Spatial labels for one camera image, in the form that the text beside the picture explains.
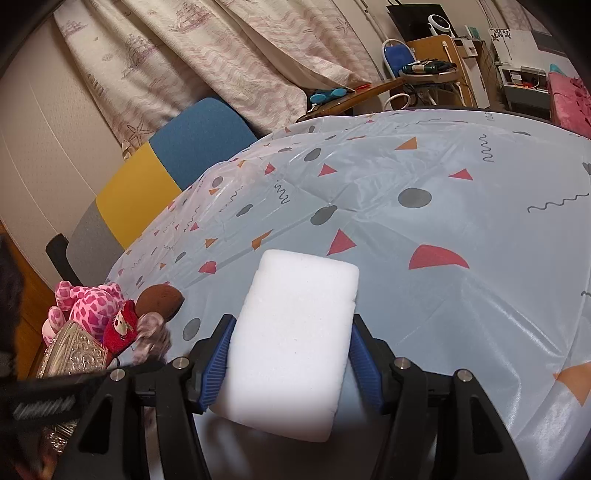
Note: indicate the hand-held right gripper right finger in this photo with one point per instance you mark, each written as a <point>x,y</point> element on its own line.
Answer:
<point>364,364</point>

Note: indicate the silver embossed tissue box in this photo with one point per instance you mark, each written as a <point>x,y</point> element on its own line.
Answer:
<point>74,350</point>

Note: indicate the black monitor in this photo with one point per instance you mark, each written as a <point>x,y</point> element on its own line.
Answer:
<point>411,21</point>

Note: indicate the green power tool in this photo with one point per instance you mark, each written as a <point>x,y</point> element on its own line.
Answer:
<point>420,68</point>

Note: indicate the red plush toy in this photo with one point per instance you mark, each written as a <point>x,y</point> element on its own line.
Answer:
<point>117,332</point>

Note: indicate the wooden side table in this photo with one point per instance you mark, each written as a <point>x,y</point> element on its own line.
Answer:
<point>364,92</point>

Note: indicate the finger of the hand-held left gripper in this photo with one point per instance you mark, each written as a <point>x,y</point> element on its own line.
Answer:
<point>138,368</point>

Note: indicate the white sponge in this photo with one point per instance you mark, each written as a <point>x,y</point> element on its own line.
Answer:
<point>291,332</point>

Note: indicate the pink cloth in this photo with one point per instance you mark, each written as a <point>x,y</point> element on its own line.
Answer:
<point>570,101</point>

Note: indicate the white round fan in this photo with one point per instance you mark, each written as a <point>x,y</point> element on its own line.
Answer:
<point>440,25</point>

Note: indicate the wooden cabinet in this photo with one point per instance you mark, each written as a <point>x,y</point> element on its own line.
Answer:
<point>434,48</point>

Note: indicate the patterned light blue tablecloth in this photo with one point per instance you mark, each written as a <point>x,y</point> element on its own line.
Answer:
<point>415,207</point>

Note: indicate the grey soft toy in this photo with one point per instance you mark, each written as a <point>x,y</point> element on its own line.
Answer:
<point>150,334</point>

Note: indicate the brown round soft toy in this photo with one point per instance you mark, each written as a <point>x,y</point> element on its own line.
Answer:
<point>157,300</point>

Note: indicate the printed beige curtain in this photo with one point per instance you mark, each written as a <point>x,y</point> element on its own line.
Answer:
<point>207,55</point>

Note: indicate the blue folding chair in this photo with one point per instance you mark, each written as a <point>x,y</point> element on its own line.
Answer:
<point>397,57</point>

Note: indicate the blue object on side table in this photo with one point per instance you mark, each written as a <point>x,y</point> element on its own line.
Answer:
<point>323,96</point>

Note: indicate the pink spotted plush toy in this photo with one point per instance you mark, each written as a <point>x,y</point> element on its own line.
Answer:
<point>87,309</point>

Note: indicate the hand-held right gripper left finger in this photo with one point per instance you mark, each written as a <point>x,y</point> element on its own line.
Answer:
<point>214,364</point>

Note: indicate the grey yellow blue chair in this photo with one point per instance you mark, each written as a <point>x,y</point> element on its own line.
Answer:
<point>138,184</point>

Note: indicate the white shelf unit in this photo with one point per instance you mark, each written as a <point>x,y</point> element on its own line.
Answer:
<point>521,46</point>

